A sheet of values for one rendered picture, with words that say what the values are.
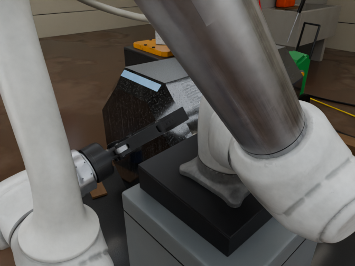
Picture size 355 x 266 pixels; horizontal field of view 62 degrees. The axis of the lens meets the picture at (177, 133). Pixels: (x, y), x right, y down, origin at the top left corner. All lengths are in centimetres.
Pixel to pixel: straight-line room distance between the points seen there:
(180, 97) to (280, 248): 90
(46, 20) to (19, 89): 741
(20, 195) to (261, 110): 39
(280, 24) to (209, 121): 410
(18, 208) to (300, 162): 41
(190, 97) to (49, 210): 114
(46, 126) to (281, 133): 28
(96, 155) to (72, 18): 749
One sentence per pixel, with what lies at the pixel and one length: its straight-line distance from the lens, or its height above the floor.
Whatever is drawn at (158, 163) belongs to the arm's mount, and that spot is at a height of 88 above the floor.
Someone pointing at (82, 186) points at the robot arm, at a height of 98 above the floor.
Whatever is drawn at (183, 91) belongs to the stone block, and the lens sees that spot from 144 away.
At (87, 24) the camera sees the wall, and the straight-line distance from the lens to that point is 819.
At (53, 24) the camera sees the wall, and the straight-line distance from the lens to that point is 784.
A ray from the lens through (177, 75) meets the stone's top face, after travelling 152.
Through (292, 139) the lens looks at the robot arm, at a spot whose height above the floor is 113.
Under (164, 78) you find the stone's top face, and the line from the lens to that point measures 146.
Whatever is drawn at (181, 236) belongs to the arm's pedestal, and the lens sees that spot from 70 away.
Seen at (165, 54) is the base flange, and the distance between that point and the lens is 238.
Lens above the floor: 132
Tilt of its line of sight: 29 degrees down
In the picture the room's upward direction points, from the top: straight up
